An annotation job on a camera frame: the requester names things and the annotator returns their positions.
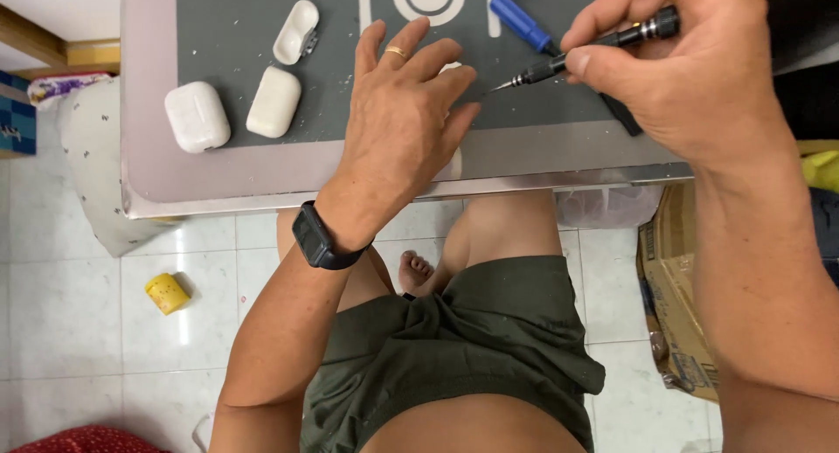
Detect black smartwatch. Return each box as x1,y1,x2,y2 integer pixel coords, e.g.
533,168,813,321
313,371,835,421
291,201,374,271

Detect grey placemat with cutlery print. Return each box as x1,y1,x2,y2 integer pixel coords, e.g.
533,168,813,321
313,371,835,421
176,0,646,150

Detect yellow green bag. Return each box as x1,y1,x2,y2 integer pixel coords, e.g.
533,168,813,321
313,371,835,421
801,150,839,194

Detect purple and white packet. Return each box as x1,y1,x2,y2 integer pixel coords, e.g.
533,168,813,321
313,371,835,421
28,72,114,108

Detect wooden furniture frame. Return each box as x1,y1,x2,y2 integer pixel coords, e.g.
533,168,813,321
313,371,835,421
0,5,121,80

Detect blue checked box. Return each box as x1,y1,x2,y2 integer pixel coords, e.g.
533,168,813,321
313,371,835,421
0,71,38,159

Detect speckled white earbud case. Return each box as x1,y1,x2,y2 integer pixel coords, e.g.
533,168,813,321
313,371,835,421
164,81,232,154

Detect dark green shorts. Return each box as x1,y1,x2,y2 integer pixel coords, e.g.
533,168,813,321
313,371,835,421
300,255,607,453

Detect red dotted cloth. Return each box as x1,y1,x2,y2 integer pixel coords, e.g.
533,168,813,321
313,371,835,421
8,425,173,453

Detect white patterned cloth bag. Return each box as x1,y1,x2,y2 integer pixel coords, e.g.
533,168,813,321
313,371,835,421
59,78,181,259

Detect cream white earbud case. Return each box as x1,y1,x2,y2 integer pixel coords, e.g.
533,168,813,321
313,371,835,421
246,66,303,139

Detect open white case shell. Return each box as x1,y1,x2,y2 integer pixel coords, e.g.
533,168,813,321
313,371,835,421
273,0,321,66

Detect yellow plastic cylinder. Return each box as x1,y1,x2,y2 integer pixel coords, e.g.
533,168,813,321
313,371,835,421
145,273,191,316

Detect clear plastic bag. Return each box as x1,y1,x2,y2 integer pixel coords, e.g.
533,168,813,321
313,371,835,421
555,184,664,230

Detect brown cardboard box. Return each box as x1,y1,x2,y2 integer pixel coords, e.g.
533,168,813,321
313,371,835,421
636,181,722,405

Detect person's right hand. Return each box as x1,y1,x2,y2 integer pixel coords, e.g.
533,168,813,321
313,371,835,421
561,0,798,173

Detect person's bare foot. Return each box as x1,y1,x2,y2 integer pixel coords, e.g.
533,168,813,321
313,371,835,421
399,250,435,294

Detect person's left hand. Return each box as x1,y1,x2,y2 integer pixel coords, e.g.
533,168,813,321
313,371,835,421
316,17,482,242

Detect black precision screwdriver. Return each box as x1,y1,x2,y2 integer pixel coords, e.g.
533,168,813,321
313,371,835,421
488,6,680,93

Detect blue and black handled tool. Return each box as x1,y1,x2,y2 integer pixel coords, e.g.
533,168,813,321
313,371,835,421
489,0,645,138

